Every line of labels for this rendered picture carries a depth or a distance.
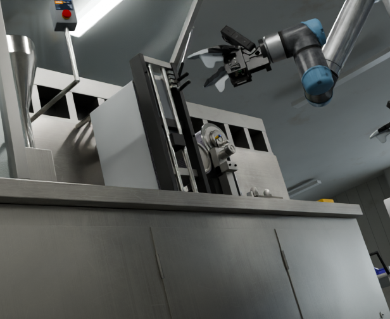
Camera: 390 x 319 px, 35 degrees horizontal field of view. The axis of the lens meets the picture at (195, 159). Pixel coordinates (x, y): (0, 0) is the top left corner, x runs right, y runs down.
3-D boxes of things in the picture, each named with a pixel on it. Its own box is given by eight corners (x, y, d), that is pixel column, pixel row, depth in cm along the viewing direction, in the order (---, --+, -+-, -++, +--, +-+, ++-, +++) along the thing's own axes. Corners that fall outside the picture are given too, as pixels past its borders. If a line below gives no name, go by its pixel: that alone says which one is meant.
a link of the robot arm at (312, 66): (337, 94, 161) (323, 59, 165) (335, 77, 151) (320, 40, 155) (308, 104, 163) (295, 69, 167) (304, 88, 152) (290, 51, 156)
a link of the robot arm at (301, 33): (327, 38, 154) (316, 10, 157) (285, 53, 156) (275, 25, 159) (329, 51, 162) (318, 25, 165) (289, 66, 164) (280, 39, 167)
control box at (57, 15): (57, 19, 192) (52, -7, 195) (54, 31, 197) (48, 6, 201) (79, 19, 195) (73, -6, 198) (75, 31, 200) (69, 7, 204)
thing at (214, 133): (221, 128, 224) (230, 147, 223) (218, 131, 226) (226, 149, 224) (209, 130, 219) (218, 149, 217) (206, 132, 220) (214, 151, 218)
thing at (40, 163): (36, 236, 155) (4, 47, 175) (8, 254, 163) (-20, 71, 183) (81, 236, 165) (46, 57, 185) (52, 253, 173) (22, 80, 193)
